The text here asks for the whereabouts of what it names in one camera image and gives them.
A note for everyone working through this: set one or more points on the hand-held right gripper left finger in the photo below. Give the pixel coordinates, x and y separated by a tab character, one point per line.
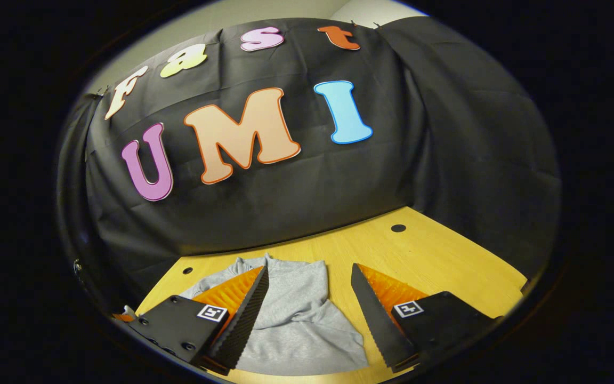
243	325

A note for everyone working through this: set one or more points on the black backdrop cloth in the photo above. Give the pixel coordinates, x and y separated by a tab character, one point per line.
339	186

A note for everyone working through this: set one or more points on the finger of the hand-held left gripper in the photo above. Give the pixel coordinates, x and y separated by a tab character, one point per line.
123	318

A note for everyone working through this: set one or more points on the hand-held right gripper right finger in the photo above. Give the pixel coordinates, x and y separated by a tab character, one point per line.
379	325

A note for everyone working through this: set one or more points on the grey zip-neck sweatshirt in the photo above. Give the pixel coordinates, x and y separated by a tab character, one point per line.
296	320

